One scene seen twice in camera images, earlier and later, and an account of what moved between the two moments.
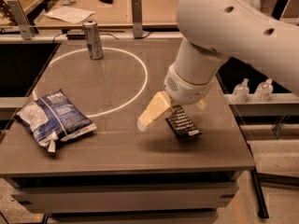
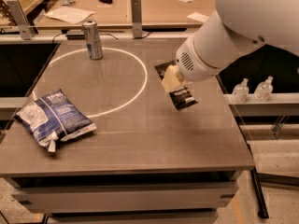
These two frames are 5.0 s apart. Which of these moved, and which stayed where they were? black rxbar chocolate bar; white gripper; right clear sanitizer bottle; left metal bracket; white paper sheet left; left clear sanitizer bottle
Moved: black rxbar chocolate bar; white gripper
Stayed: left clear sanitizer bottle; white paper sheet left; right clear sanitizer bottle; left metal bracket
